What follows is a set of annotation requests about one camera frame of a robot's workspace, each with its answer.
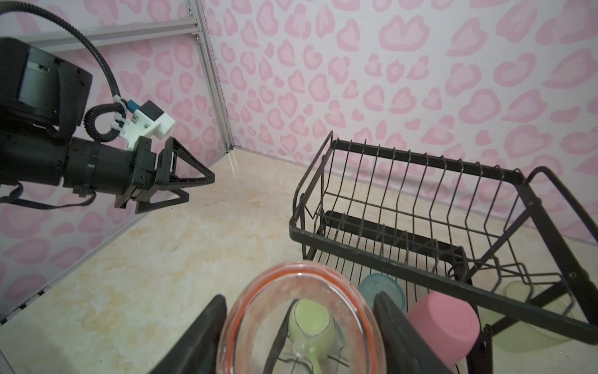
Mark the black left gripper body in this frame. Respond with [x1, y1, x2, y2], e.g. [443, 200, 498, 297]
[115, 137, 175, 208]

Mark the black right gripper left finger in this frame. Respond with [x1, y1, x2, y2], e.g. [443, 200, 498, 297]
[150, 295, 227, 374]

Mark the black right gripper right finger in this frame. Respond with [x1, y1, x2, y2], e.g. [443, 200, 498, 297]
[373, 292, 451, 374]

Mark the frosted teal textured cup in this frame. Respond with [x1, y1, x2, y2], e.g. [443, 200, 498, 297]
[358, 273, 406, 312]

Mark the light green ceramic mug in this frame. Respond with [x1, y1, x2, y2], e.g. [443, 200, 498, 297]
[288, 299, 336, 373]

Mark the clear pink plastic cup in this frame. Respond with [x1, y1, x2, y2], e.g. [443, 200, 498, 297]
[216, 261, 387, 373]

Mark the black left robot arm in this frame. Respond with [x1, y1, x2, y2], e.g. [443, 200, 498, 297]
[1, 37, 215, 213]

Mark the frosted pale green textured cup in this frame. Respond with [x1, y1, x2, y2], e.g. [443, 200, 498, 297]
[492, 280, 578, 353]

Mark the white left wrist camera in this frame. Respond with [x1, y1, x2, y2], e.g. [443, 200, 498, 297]
[112, 101, 175, 151]

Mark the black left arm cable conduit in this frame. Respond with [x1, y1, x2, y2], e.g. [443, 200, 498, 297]
[0, 1, 127, 143]

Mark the aluminium diagonal frame bar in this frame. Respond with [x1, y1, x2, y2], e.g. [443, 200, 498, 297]
[17, 19, 199, 53]

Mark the black wire dish rack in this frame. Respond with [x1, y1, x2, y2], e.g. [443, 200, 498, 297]
[289, 134, 597, 373]

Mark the aluminium corner frame post left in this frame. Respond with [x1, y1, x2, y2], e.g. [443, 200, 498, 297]
[185, 0, 235, 153]

